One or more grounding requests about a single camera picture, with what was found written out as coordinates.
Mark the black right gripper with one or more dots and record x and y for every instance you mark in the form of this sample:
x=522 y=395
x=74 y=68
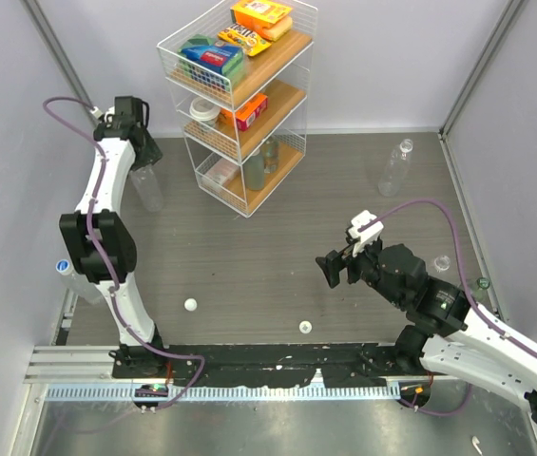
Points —
x=334 y=262

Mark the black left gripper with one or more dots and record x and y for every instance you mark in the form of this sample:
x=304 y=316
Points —
x=151 y=153

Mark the clear plastic bottle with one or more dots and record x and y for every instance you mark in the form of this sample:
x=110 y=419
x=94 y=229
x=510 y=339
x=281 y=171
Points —
x=442 y=264
x=147 y=187
x=396 y=169

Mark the white bottle cap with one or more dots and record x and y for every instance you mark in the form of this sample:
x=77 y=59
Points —
x=305 y=326
x=191 y=304

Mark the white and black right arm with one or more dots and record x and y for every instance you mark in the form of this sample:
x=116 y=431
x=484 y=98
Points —
x=446 y=334

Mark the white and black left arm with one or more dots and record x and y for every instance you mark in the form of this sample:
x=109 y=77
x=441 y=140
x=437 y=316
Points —
x=99 y=245

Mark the clear bottle with blue cap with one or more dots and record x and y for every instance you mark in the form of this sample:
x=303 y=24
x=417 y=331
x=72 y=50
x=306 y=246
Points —
x=78 y=283

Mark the green glass bottle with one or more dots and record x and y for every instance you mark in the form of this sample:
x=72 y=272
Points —
x=481 y=284

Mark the white lidded paper cup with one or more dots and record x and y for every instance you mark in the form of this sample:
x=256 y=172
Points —
x=204 y=112

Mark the white box, bottom shelf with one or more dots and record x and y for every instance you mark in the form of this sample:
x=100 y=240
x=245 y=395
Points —
x=219 y=174

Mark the orange box, middle shelf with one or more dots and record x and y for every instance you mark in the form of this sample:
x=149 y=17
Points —
x=246 y=115

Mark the glass jar, bottom shelf front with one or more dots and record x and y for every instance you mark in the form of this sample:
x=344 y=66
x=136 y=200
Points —
x=253 y=170

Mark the glass jar, shelf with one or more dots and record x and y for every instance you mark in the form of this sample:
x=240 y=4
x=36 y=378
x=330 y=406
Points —
x=253 y=170
x=270 y=153

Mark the green and blue box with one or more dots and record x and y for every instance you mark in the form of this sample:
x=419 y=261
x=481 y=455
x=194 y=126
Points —
x=212 y=62

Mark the glass jar, bottom shelf back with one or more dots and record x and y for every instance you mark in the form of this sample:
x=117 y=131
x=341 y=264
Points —
x=270 y=153

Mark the yellow candy bag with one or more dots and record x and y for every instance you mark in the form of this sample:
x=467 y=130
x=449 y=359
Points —
x=251 y=42

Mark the orange snack box, top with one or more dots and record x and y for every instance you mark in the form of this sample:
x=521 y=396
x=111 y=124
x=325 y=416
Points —
x=263 y=14

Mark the yellow sponge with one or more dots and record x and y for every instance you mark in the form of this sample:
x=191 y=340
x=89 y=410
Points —
x=276 y=31

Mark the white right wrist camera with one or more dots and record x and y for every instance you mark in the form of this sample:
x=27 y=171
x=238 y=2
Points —
x=364 y=230

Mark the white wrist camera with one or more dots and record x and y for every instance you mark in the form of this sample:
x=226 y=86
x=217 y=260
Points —
x=103 y=117
x=364 y=230

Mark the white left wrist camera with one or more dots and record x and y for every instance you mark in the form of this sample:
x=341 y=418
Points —
x=103 y=117

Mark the white wire shelf rack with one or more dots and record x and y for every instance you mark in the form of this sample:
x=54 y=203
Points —
x=282 y=73

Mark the white slotted cable duct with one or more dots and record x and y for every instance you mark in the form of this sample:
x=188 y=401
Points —
x=119 y=392

